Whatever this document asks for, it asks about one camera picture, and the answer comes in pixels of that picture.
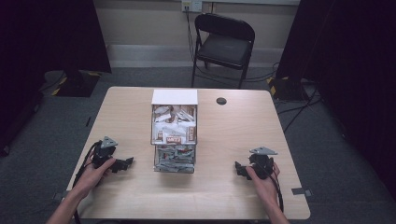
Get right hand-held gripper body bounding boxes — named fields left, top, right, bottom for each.
left=247, top=146, right=279, bottom=181

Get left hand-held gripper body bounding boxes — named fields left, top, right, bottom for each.
left=92, top=135, right=120, bottom=169

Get person's right hand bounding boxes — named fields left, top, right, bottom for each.
left=245, top=161, right=281, bottom=207

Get person's left hand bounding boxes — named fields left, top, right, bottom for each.
left=72, top=157, right=117, bottom=201

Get pile of grey packets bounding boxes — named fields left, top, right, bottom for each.
left=154, top=145, right=195, bottom=173

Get grey tape strip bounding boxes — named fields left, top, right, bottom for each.
left=290, top=187, right=313, bottom=197
left=51, top=189, right=71, bottom=201

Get pile of brown white packets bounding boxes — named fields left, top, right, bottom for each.
left=152, top=105, right=197, bottom=145

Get black stand base striped tape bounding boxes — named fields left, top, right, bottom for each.
left=50, top=69, right=102, bottom=98
left=266, top=76, right=310, bottom=102

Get white box of packets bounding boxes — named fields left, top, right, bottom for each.
left=150, top=89, right=199, bottom=175

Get black folding chair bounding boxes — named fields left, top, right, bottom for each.
left=191, top=12, right=257, bottom=90

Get dark curtain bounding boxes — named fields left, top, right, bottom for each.
left=0, top=0, right=113, bottom=157
left=275, top=0, right=396, bottom=202

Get left hand-held gripper black cable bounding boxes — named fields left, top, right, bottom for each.
left=72, top=140, right=103, bottom=224

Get hand-held gripper black cable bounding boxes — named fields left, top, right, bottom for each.
left=261, top=166, right=285, bottom=214
left=72, top=140, right=103, bottom=224

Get right hand-held gripper black cable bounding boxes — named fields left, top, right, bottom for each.
left=261, top=166, right=285, bottom=214

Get black floor cables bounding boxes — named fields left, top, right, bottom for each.
left=246, top=61, right=323, bottom=134

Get black cable from wall socket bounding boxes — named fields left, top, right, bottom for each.
left=185, top=7, right=219, bottom=82

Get white wall socket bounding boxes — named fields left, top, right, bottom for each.
left=181, top=0, right=204, bottom=14

